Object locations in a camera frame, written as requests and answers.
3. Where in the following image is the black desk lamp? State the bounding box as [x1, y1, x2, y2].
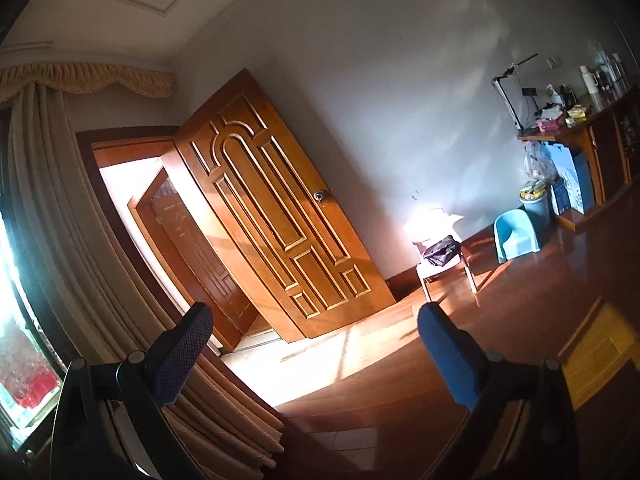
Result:
[491, 52, 540, 131]

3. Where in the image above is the light blue plastic stool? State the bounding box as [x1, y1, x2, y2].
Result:
[494, 208, 541, 264]

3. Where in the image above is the white chair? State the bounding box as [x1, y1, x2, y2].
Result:
[412, 207, 479, 303]

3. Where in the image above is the wooden hallway door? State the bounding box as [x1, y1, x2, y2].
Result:
[127, 165, 261, 352]

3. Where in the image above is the beige curtain valance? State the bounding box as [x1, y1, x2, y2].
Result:
[0, 61, 177, 99]

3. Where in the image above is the blue trash bin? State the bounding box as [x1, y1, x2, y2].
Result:
[519, 192, 552, 233]

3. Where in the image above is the black bag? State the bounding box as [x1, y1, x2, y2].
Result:
[422, 236, 462, 267]

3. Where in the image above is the red cloth outside window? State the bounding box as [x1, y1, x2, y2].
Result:
[0, 367, 57, 407]

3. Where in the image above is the dark framed window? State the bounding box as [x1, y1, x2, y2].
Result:
[0, 210, 66, 443]

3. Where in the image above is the clear plastic bag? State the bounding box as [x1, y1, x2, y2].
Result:
[522, 140, 559, 184]

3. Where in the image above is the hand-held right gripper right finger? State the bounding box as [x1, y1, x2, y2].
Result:
[419, 302, 583, 480]

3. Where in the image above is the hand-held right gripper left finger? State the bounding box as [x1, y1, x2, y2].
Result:
[50, 302, 216, 480]

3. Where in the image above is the white thermos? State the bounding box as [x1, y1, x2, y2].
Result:
[579, 65, 600, 95]

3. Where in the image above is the carved wooden door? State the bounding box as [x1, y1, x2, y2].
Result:
[172, 67, 398, 341]

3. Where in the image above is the wooden cabinet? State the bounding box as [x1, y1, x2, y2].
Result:
[517, 85, 640, 206]

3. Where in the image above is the blue and white box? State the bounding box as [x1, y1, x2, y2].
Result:
[540, 142, 596, 216]

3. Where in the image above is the beige pleated curtain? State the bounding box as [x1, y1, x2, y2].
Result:
[0, 80, 286, 480]

